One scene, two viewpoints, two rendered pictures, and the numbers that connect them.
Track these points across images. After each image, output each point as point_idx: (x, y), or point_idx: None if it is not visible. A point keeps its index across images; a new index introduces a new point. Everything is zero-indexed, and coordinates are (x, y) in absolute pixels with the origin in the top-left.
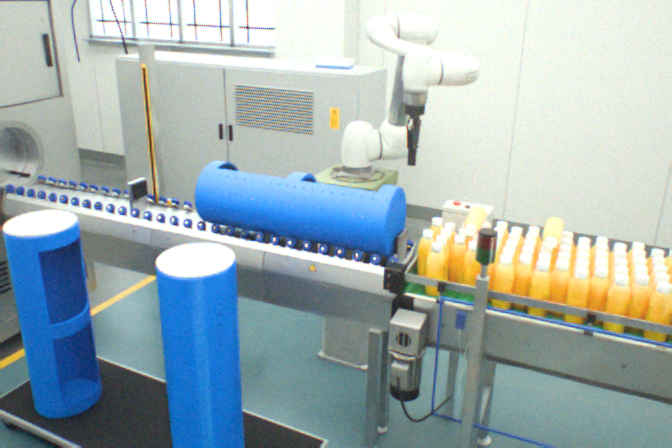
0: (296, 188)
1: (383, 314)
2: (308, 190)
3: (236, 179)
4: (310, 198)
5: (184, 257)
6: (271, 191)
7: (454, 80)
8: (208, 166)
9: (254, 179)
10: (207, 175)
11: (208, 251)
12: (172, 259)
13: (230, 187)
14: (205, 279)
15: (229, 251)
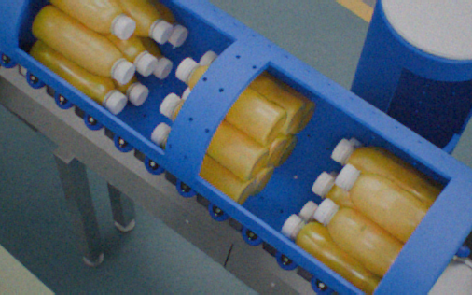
0: (250, 32)
1: None
2: (224, 16)
3: (394, 123)
4: (222, 10)
5: None
6: (306, 63)
7: None
8: None
9: (348, 98)
10: None
11: (430, 18)
12: None
13: (406, 127)
14: None
15: (391, 9)
